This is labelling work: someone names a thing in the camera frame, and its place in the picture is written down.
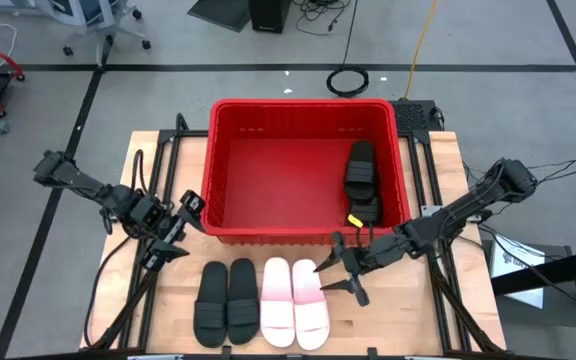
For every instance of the black stand beam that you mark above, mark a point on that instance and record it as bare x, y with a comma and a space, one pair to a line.
548, 272

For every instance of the black perforated box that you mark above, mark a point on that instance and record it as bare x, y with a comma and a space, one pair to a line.
410, 116

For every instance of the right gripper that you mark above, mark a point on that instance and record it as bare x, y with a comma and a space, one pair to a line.
378, 252

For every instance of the office chair base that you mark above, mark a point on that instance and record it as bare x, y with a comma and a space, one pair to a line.
99, 22

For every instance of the red plastic bin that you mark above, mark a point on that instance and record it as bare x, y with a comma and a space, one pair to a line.
278, 185

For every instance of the black aluminium table frame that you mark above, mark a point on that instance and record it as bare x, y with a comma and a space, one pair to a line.
165, 136
420, 136

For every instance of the white grey equipment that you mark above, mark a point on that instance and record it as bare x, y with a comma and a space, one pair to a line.
8, 4

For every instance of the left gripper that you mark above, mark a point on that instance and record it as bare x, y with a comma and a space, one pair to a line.
165, 227

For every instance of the grey base plate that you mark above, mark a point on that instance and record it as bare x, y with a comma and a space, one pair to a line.
538, 315

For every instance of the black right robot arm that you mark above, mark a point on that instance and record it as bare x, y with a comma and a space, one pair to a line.
468, 205

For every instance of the dark floor mat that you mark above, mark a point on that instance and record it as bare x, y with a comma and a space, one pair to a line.
220, 12

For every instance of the black computer tower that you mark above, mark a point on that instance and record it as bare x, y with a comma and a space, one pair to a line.
269, 15

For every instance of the white paper sign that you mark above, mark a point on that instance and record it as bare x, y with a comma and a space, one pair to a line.
515, 260

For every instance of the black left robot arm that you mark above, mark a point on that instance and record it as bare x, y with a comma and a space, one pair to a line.
80, 180

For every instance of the black clamp bracket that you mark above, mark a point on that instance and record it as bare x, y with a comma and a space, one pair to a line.
225, 353
372, 353

